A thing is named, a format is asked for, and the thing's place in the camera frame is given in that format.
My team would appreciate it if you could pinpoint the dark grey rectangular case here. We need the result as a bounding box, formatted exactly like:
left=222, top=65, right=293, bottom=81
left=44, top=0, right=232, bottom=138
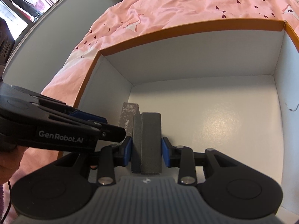
left=131, top=112, right=162, bottom=175

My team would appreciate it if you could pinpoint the person's left hand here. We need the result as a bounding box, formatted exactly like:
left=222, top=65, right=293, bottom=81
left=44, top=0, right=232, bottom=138
left=0, top=146, right=27, bottom=185

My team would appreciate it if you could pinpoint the dark grey printed packet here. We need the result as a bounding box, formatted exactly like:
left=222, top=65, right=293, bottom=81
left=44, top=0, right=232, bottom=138
left=119, top=103, right=140, bottom=136

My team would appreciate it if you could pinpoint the orange cardboard box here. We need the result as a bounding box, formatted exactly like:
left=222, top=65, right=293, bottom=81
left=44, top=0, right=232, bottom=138
left=58, top=18, right=299, bottom=215

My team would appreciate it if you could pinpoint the pink printed bed duvet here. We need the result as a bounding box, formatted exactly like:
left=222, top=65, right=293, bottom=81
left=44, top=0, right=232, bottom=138
left=1, top=0, right=298, bottom=223

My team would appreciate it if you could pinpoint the black cable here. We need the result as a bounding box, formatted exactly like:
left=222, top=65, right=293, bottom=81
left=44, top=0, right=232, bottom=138
left=0, top=179, right=12, bottom=224

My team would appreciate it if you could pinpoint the window with dark frame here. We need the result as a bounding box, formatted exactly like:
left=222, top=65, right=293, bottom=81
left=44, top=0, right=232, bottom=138
left=0, top=0, right=91, bottom=43

